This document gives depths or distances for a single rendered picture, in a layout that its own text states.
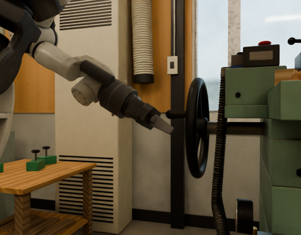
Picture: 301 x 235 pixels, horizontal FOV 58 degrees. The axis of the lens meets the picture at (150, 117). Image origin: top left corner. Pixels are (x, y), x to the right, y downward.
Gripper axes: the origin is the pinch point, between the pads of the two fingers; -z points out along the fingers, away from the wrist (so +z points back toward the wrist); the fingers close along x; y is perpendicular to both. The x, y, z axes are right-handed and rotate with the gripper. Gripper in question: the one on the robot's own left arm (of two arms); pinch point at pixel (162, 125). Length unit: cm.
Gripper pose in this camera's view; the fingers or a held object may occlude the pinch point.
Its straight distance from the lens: 70.6
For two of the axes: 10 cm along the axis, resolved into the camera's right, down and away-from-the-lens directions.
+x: -2.3, -1.6, -9.6
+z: -8.2, -5.0, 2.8
